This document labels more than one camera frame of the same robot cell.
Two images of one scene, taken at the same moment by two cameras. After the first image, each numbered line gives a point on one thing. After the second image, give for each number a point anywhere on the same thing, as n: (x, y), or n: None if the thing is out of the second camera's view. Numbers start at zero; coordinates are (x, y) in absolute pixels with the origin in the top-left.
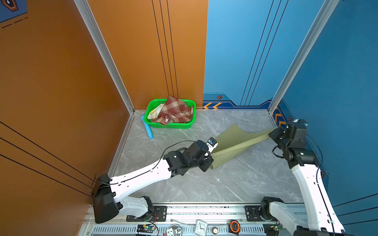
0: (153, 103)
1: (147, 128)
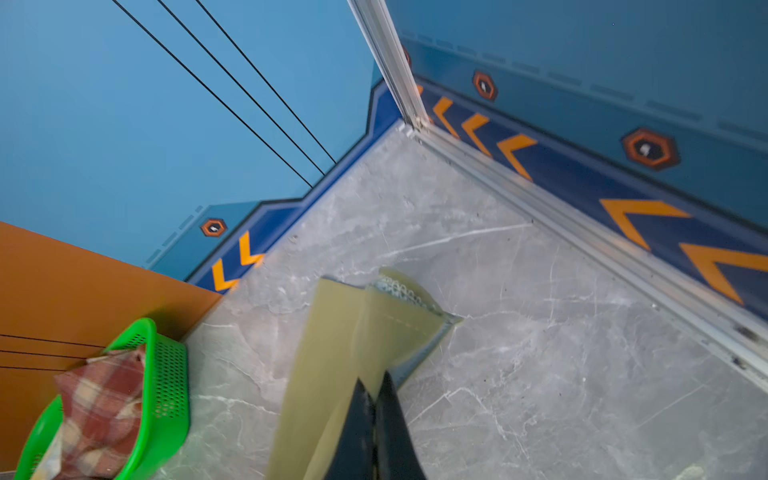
0: (166, 403)
1: None
